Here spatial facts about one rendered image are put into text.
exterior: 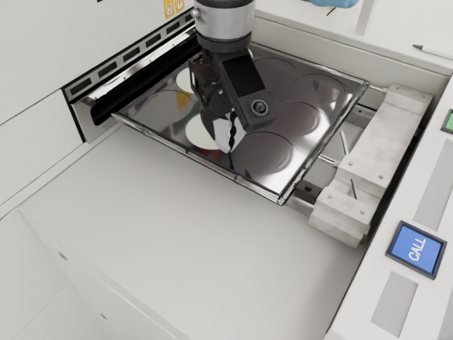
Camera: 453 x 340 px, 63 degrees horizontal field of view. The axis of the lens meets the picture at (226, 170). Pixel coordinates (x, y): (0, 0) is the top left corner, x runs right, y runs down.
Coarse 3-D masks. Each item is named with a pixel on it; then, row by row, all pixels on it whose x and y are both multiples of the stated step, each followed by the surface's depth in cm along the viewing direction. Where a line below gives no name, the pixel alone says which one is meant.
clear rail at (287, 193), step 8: (360, 88) 74; (360, 96) 73; (352, 104) 71; (344, 112) 69; (336, 120) 68; (344, 120) 69; (336, 128) 66; (328, 136) 65; (320, 144) 63; (312, 152) 62; (320, 152) 63; (312, 160) 61; (296, 176) 59; (304, 176) 59; (296, 184) 58; (288, 192) 57; (280, 200) 56
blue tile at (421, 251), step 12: (408, 228) 45; (396, 240) 44; (408, 240) 44; (420, 240) 44; (432, 240) 44; (396, 252) 43; (408, 252) 43; (420, 252) 43; (432, 252) 43; (420, 264) 42; (432, 264) 42
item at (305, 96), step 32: (256, 64) 80; (288, 64) 80; (160, 96) 73; (192, 96) 73; (288, 96) 73; (320, 96) 73; (160, 128) 67; (288, 128) 67; (320, 128) 67; (224, 160) 61; (256, 160) 62; (288, 160) 62
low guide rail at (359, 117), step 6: (354, 108) 78; (354, 114) 77; (360, 114) 77; (366, 114) 77; (372, 114) 77; (348, 120) 79; (354, 120) 78; (360, 120) 77; (366, 120) 77; (360, 126) 78; (366, 126) 78; (414, 138) 73
